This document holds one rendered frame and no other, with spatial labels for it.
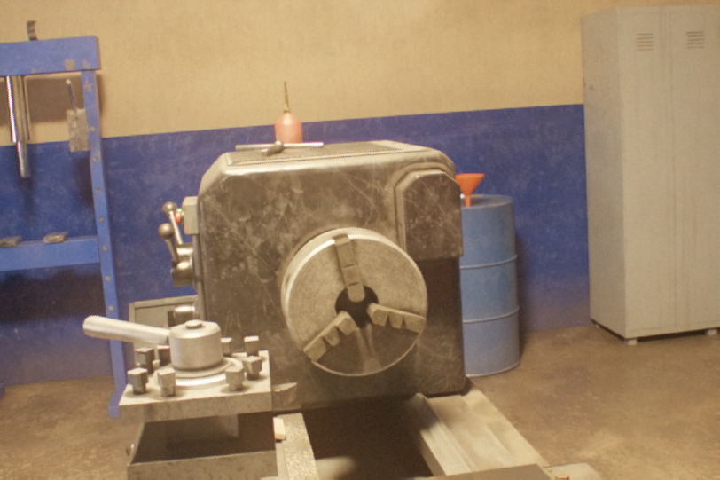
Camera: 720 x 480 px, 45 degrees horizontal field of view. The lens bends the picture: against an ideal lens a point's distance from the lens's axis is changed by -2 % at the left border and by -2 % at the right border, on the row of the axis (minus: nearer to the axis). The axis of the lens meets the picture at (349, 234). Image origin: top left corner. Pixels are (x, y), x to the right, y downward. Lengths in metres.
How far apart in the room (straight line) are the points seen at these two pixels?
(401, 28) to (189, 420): 4.22
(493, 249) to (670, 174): 1.14
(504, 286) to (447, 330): 2.82
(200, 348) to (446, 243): 0.78
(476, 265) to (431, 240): 2.80
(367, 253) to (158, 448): 0.61
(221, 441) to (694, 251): 4.36
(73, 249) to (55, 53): 0.96
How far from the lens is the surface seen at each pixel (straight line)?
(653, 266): 5.10
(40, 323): 5.22
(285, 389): 1.13
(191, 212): 1.73
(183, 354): 1.03
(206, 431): 1.04
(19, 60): 4.57
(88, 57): 4.51
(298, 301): 1.52
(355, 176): 1.71
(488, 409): 1.78
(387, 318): 1.52
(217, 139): 4.98
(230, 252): 1.70
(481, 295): 4.53
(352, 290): 1.48
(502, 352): 4.67
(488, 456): 1.55
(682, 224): 5.15
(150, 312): 4.33
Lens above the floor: 1.44
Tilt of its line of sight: 9 degrees down
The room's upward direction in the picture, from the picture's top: 4 degrees counter-clockwise
